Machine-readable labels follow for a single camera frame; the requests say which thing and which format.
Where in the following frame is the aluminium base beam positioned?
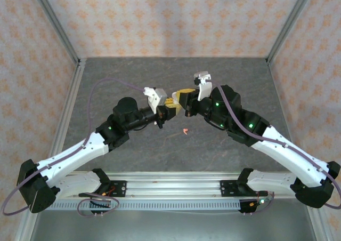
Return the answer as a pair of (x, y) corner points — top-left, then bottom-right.
(62, 171), (295, 199)

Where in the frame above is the grey sheet metal panel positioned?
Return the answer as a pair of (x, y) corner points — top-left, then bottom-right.
(29, 210), (320, 241)

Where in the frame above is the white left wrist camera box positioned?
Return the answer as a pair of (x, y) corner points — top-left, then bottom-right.
(143, 86), (167, 114)

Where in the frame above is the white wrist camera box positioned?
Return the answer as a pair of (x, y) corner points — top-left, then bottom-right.
(192, 70), (213, 102)
(143, 86), (167, 114)

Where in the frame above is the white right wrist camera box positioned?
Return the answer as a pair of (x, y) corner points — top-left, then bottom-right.
(192, 70), (213, 102)

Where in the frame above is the black ribbon cable loop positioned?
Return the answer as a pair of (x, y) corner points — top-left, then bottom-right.
(204, 114), (226, 130)

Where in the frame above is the slotted grey cable duct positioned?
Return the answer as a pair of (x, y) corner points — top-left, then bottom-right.
(49, 200), (247, 212)

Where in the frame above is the wire bundle with green light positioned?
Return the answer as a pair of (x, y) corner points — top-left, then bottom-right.
(243, 191), (275, 215)

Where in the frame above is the aluminium frame corner post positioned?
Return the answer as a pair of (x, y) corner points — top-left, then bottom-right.
(28, 0), (82, 66)
(265, 0), (319, 65)

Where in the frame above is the short purple cable loop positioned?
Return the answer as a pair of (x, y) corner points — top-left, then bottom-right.
(76, 192), (120, 218)

